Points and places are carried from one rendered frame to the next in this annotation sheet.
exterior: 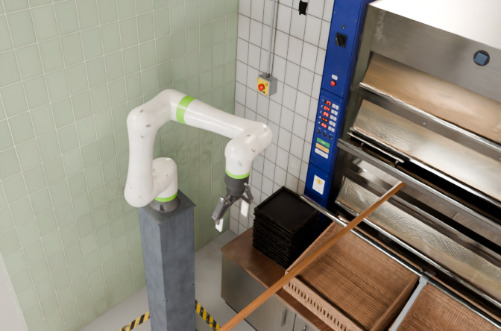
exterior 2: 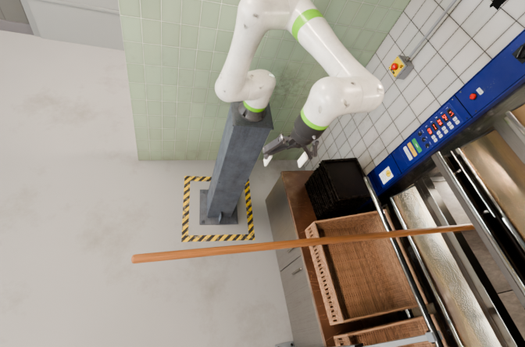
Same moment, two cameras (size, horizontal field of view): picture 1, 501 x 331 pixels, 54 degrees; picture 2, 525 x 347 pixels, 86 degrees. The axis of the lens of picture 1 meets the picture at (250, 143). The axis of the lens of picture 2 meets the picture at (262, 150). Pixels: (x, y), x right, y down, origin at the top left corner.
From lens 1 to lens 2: 0.99 m
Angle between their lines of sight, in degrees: 19
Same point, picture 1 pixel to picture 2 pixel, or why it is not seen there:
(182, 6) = not seen: outside the picture
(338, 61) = (499, 76)
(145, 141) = (246, 33)
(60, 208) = (183, 70)
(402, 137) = (512, 192)
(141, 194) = (226, 89)
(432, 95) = not seen: outside the picture
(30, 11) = not seen: outside the picture
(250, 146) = (346, 97)
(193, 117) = (308, 34)
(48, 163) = (186, 27)
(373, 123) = (487, 159)
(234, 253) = (287, 181)
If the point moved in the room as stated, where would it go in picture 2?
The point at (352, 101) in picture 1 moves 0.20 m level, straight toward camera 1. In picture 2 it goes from (479, 125) to (464, 141)
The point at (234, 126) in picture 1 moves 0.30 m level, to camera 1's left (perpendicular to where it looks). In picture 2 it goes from (344, 66) to (265, 12)
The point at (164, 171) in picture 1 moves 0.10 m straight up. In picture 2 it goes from (260, 82) to (266, 65)
